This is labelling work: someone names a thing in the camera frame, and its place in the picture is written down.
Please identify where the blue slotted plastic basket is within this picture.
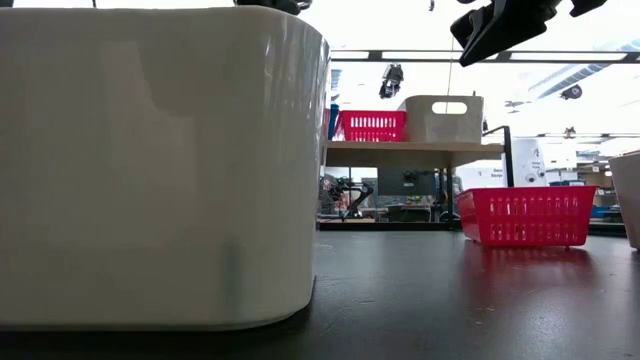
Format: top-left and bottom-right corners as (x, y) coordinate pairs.
(327, 103), (341, 141)

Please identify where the white plastic storage bin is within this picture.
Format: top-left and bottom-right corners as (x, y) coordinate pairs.
(0, 5), (331, 332)
(608, 152), (640, 251)
(398, 94), (485, 145)

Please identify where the red slotted plastic basket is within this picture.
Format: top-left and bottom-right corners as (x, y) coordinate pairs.
(455, 185), (600, 250)
(332, 110), (409, 143)

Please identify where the wooden shelf with black legs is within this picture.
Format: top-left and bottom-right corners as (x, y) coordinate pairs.
(322, 124), (516, 232)

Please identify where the black horizontal overhead bar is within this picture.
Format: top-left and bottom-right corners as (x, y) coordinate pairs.
(329, 49), (640, 64)

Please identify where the white column with signs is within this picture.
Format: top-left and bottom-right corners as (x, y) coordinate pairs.
(509, 138), (549, 189)

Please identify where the black background monitor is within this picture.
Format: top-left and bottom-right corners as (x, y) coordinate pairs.
(377, 167), (436, 197)

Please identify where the rack of blue storage bins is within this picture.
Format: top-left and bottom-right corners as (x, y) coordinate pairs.
(589, 204), (624, 220)

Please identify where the black table mat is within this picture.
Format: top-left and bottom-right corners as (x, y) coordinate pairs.
(0, 229), (640, 360)

